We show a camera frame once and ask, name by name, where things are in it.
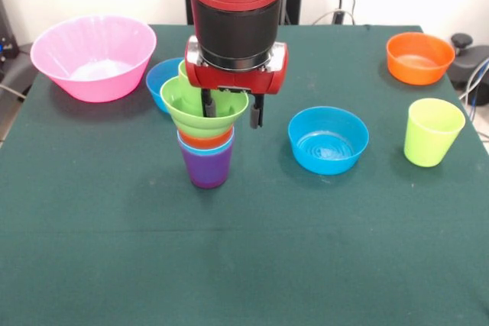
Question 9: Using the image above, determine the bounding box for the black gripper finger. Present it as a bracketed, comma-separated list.
[248, 93, 265, 130]
[201, 89, 217, 118]

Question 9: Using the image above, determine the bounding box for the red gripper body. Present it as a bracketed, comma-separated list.
[184, 35, 290, 96]

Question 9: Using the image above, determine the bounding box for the green bowl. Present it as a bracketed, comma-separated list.
[159, 76, 250, 140]

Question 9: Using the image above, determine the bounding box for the orange cup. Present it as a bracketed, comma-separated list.
[178, 125, 235, 149]

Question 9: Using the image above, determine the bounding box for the blue cup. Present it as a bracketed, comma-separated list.
[176, 130, 235, 157]

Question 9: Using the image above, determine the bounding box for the purple cup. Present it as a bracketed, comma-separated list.
[179, 140, 234, 190]

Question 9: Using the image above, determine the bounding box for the blue bowl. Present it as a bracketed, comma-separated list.
[145, 57, 184, 115]
[287, 105, 371, 176]

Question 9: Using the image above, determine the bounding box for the dark green table cloth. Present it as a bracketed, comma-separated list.
[0, 23, 489, 326]

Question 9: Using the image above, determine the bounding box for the large pink bowl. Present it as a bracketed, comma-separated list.
[30, 15, 158, 104]

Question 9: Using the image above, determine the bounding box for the orange bowl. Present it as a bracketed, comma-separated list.
[385, 31, 456, 86]

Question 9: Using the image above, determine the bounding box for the yellow-green cup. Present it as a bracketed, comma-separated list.
[403, 98, 466, 169]

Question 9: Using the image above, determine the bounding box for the black device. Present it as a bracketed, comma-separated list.
[0, 0, 20, 63]

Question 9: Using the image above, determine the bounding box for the black office chair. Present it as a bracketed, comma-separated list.
[446, 33, 489, 94]

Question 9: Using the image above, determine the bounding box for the grey cable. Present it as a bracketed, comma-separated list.
[0, 83, 27, 102]

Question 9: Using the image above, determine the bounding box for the blue cable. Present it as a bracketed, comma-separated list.
[458, 56, 489, 113]

